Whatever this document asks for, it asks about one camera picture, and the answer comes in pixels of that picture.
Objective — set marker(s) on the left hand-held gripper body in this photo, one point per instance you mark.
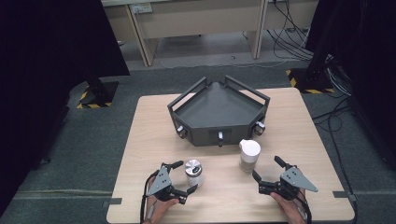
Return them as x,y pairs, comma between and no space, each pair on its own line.
159,182

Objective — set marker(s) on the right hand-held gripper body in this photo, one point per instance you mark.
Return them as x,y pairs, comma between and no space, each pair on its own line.
294,182

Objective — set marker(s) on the glass jar with silver lid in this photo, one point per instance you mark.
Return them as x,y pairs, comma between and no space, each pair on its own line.
194,172

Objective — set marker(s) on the glass jar with white lid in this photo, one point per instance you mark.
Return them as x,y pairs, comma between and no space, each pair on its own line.
249,154

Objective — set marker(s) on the dark grey corner rack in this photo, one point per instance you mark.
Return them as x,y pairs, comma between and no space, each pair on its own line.
218,109

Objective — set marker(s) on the person's right hand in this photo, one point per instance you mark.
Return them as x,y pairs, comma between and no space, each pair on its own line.
289,207

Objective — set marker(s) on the person's left hand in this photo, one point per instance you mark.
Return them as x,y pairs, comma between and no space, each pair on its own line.
160,209

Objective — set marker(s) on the grey tape strip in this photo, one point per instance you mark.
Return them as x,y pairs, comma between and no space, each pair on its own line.
342,195
112,201

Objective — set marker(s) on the black stand with striped base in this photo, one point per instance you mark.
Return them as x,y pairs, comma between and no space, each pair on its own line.
99,95
311,79

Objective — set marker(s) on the black curtain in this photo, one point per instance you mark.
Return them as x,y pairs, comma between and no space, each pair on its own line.
46,77
367,62

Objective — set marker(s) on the beige desk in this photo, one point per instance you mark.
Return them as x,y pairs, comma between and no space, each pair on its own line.
199,21

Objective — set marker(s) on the white power socket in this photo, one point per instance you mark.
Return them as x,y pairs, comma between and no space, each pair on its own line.
141,8

